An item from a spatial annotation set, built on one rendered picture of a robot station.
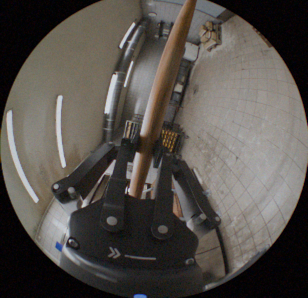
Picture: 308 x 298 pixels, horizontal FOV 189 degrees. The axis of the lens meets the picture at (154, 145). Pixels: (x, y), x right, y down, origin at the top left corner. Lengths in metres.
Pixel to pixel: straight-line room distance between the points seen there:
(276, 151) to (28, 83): 2.60
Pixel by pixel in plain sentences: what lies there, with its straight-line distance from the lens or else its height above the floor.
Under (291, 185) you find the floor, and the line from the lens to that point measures 1.20.
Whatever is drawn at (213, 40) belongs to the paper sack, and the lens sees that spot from 3.28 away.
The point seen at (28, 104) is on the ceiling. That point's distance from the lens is 1.48.
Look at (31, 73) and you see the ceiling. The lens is 1.49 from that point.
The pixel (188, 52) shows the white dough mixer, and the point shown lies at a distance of 4.86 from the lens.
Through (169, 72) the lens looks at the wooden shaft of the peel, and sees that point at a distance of 0.15.
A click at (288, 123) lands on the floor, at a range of 1.30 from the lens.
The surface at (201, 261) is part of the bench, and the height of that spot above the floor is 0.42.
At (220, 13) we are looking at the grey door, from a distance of 3.95.
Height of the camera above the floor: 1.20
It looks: 6 degrees down
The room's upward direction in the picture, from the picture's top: 77 degrees counter-clockwise
